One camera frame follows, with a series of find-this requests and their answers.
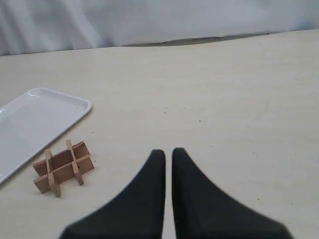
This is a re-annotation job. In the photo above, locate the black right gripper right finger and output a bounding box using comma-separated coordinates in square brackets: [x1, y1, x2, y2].
[171, 148, 293, 239]

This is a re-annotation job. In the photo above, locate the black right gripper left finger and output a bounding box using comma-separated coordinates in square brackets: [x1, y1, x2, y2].
[60, 149, 166, 239]

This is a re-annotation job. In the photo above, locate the white rectangular plastic tray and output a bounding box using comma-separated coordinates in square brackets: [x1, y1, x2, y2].
[0, 88, 92, 182]

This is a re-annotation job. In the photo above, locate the white backdrop curtain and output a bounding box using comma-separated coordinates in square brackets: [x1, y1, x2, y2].
[0, 0, 319, 55]

